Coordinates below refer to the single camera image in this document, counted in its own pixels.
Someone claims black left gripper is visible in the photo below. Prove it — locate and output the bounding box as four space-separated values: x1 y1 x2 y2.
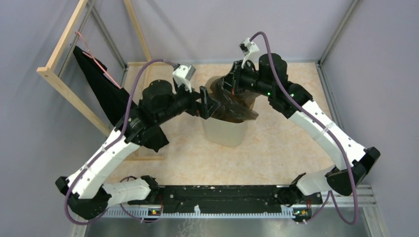
157 79 221 124

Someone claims dark translucent trash bag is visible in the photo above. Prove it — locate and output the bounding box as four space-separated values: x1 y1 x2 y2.
205 76 259 123

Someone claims black hanging shirt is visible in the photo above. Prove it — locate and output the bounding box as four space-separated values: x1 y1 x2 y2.
72 46 170 153

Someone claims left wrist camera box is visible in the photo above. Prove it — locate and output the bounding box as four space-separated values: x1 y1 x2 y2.
172 64 196 93

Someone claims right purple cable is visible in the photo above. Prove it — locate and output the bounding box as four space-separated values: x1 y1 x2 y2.
250 31 360 226

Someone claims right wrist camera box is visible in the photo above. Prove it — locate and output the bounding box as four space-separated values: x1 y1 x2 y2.
239 38 260 69

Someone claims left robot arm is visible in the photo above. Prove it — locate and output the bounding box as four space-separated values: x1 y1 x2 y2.
55 80 220 225

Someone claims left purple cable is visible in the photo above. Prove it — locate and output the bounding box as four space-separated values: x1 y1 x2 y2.
64 59 179 226

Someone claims beige plastic trash bin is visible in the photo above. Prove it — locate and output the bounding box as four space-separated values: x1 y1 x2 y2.
200 76 259 148

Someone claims wooden clothes rack frame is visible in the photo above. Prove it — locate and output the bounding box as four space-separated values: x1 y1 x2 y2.
36 0 165 161

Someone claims purple cable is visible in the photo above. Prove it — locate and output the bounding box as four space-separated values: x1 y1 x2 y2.
64 59 179 226
250 31 360 226

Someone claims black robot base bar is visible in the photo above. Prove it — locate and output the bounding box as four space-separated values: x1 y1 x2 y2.
128 185 323 214

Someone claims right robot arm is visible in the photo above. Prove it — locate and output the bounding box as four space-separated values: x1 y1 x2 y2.
222 53 380 203

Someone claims aluminium frame rail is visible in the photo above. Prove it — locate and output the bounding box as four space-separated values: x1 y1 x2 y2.
82 185 376 220

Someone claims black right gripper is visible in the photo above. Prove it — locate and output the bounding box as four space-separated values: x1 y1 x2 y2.
216 60 273 98

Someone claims pink clothes hanger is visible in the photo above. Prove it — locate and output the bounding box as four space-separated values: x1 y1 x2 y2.
75 31 122 89

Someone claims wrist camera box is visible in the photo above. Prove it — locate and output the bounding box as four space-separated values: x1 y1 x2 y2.
172 64 196 93
239 38 260 69

